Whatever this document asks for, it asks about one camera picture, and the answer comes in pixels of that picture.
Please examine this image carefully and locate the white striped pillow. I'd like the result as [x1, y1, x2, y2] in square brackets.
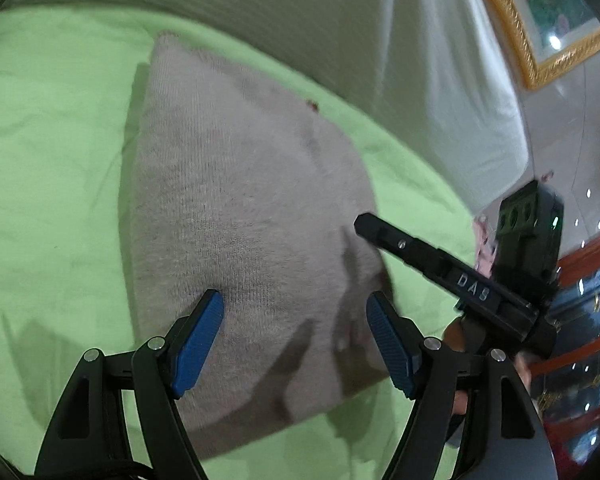
[10, 0, 531, 216]

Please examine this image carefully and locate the gold framed flower painting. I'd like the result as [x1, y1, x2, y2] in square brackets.
[467, 0, 600, 92]

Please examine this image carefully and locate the red wooden furniture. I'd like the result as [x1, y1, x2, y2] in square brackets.
[530, 225, 600, 466]

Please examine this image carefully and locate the beige patterned knit sweater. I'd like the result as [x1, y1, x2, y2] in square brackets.
[119, 32, 396, 461]

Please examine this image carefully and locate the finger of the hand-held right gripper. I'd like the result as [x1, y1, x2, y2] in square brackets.
[355, 213, 456, 293]

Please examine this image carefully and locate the person's right hand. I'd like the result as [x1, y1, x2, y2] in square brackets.
[442, 320, 532, 417]

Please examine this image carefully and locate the pink cloth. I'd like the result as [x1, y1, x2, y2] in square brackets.
[472, 170, 553, 281]

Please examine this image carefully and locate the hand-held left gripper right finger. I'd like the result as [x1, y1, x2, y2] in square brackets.
[365, 290, 556, 480]

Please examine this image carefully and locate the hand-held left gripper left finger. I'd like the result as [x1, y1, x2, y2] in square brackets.
[34, 289, 226, 480]

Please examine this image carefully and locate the green bed sheet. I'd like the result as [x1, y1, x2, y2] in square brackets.
[0, 7, 481, 480]

